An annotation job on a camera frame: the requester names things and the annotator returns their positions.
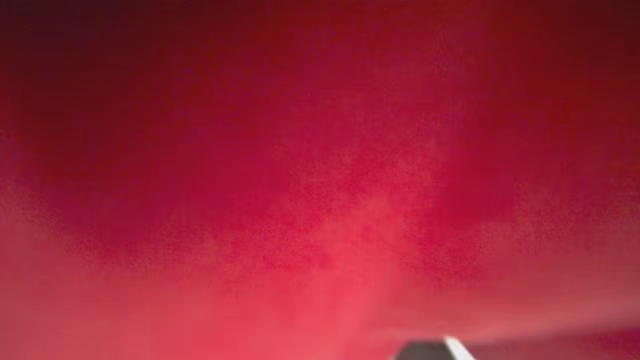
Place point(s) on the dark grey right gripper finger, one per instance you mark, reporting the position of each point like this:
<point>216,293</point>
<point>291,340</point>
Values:
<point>425,351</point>

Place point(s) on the red clothing item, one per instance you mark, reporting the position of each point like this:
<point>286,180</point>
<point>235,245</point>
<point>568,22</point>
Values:
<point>310,165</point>

